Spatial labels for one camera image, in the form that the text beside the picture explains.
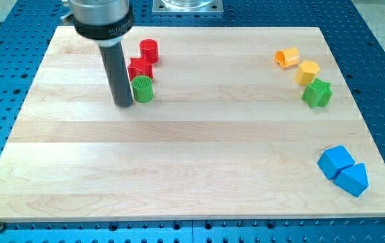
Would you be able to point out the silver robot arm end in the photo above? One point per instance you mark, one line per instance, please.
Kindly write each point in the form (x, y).
(103, 21)

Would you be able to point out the green star block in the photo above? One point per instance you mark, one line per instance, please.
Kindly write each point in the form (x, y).
(317, 94)

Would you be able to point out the blue triangle block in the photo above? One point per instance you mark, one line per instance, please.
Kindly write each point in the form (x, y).
(353, 179)

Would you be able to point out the yellow hexagon block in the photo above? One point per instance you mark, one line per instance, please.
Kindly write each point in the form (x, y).
(306, 73)

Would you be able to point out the red star block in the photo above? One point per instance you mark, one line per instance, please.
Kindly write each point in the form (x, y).
(138, 66)

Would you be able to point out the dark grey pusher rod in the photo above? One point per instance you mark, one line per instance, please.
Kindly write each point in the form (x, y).
(116, 71)

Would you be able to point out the red cylinder block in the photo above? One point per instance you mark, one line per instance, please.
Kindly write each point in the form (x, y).
(149, 50)

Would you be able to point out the light wooden board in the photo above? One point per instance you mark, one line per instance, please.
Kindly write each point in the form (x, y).
(226, 136)

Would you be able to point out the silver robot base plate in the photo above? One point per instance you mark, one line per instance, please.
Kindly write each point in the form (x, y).
(187, 6)

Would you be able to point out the green cylinder block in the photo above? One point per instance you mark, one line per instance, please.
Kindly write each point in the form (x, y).
(142, 89)

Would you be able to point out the left board clamp screw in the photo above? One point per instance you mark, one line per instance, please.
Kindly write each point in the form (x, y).
(2, 226)

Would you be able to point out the blue cube block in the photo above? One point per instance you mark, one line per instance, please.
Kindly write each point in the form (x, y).
(334, 160)

